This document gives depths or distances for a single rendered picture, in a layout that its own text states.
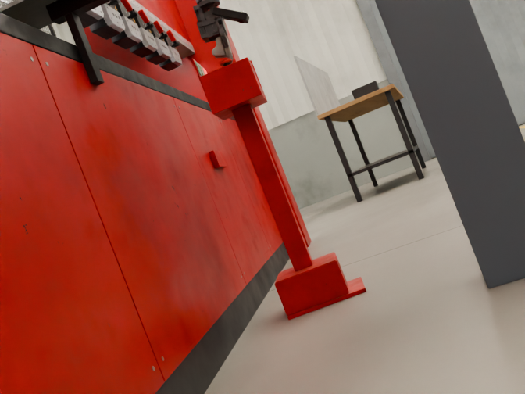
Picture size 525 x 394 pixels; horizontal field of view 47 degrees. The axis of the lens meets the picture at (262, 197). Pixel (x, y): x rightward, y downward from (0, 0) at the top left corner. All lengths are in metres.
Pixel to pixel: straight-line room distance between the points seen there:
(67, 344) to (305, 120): 8.25
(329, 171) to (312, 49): 1.82
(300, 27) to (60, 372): 8.49
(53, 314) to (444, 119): 0.89
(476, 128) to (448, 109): 0.07
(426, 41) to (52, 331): 0.96
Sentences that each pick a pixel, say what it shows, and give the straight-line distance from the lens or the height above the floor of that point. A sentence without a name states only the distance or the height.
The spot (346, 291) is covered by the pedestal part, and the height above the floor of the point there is 0.02.
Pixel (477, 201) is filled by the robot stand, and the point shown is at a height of 0.19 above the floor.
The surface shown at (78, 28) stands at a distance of 1.55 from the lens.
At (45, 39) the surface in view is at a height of 0.85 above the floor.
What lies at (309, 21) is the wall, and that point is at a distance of 9.20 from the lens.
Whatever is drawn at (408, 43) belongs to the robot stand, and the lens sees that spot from 1.40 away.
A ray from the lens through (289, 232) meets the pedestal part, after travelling 1.87.
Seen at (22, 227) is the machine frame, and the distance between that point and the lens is 0.99.
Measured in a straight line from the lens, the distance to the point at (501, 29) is 9.01.
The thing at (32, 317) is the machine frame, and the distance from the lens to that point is 0.94.
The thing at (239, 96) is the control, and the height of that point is 0.68.
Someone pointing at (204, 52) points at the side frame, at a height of 1.31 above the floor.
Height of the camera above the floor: 0.37
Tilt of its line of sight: level
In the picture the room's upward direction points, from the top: 21 degrees counter-clockwise
